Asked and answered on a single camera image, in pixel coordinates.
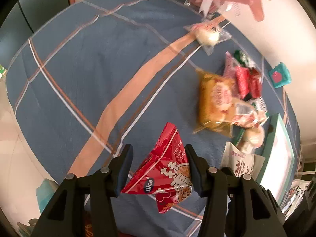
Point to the stack of books and phone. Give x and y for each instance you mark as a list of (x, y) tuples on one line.
[(293, 197)]

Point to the small red snack packet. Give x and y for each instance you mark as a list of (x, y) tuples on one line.
[(255, 84)]

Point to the blue plaid tablecloth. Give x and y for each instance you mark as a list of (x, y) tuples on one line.
[(109, 72)]

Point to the small green white cracker packet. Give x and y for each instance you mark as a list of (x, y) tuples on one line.
[(259, 105)]

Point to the white snack packet red text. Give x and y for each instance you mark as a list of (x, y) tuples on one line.
[(241, 163)]

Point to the orange white bread packet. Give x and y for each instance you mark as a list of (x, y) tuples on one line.
[(246, 115)]

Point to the teal rimmed white tray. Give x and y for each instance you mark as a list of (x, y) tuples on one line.
[(279, 161)]

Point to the red patterned snack packet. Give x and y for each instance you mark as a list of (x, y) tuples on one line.
[(243, 77)]

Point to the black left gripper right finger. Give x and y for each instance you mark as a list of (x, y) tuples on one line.
[(236, 206)]

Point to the red peanut snack bag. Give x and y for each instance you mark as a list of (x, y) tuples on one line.
[(165, 173)]

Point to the yellow snack bag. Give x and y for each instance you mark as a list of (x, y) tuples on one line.
[(215, 106)]

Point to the jelly cup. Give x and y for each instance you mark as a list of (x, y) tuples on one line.
[(252, 139)]

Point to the pink snack packet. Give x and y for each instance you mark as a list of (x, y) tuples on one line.
[(230, 66)]

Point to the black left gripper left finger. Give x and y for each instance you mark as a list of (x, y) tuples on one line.
[(64, 214)]

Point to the teal pink toy box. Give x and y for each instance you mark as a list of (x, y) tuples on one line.
[(280, 75)]

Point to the clear wrapped white bun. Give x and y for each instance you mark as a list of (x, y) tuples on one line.
[(208, 35)]

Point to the green white milk packet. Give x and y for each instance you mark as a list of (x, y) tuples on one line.
[(244, 59)]

